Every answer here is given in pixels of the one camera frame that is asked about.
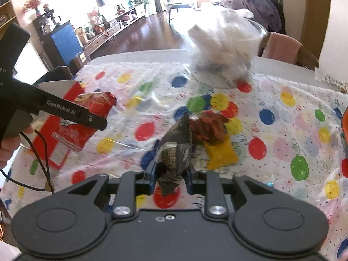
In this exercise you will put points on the coffee table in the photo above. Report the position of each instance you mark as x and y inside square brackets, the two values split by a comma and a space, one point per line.
[180, 8]

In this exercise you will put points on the clear plastic bin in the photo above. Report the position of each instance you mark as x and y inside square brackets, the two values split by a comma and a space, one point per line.
[255, 32]

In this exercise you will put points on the dark checked snack packet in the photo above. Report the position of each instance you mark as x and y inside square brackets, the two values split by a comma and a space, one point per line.
[174, 152]

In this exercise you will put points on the white plastic bag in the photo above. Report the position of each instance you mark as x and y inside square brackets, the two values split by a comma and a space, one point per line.
[223, 40]

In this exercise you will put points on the gold snack packet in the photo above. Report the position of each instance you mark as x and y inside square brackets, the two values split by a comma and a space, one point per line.
[221, 153]

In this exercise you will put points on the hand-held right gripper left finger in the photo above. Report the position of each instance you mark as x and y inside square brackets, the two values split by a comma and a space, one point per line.
[151, 178]

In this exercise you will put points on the orange green tissue box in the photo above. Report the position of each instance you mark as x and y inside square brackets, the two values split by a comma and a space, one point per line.
[344, 133]

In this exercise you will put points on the red cardboard box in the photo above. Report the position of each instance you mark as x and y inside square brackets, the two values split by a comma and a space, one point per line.
[54, 141]

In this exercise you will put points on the crumpled clear plastic film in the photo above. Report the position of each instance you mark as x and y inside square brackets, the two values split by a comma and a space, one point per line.
[144, 98]

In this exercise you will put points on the wooden television cabinet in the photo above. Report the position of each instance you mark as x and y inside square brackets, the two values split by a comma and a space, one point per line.
[114, 27]

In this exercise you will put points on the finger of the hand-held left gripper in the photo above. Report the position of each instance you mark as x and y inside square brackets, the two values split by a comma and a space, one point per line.
[62, 108]

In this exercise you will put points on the person's left hand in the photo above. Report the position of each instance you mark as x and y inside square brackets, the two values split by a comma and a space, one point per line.
[8, 149]

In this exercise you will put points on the clear printed plastic wrapper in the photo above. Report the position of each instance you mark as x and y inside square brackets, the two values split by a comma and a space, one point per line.
[331, 80]

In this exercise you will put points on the pink cloth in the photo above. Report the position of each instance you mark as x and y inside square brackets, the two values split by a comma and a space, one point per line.
[282, 47]

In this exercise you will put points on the pile of purple clothes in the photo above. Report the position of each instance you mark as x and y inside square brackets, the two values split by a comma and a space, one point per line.
[255, 8]

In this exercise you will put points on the red flowers in vase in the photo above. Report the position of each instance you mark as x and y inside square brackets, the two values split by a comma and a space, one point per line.
[32, 4]

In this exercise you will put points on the balloon print tablecloth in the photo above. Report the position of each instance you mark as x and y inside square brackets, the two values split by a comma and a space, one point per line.
[272, 119]

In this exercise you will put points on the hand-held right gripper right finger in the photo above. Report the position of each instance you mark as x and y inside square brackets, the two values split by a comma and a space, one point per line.
[193, 180]

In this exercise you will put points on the dark red snack packet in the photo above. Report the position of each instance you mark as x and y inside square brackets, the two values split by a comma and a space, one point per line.
[208, 126]

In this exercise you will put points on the blue fronted cabinet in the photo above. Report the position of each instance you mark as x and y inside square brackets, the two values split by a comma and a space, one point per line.
[66, 42]

